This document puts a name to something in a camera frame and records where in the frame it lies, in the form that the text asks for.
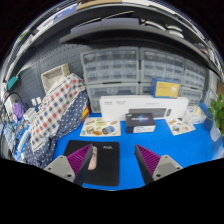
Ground cartoon sticker sheet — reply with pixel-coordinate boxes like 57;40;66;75
166;117;197;137
79;116;122;138

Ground black mouse pad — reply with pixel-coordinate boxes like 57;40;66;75
63;139;121;187

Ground grey plastic drawer cabinet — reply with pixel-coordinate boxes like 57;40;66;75
139;47;185;83
85;82;140;114
138;81;154;96
80;46;140;85
179;85;204;107
182;59;207;90

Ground small black product box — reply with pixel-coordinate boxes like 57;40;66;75
125;112;157;135

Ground grey pegboard panel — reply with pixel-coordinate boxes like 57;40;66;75
12;42;85;108

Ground white woven basket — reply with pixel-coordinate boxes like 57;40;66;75
40;63;71;93

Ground transparent pink computer mouse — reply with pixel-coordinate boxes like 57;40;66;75
87;145;99;171

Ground yellow and blue box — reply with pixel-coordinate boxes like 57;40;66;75
150;77;182;100

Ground red and white checked cloth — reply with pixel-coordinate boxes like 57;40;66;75
29;73;87;149

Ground white keyboard packaging box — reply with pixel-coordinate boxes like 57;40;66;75
98;95;190;123

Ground green leafy plant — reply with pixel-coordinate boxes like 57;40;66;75
206;93;224;135

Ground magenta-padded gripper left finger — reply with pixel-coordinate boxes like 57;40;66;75
43;143;95;187

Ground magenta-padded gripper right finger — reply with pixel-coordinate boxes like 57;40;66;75
134;143;184;186

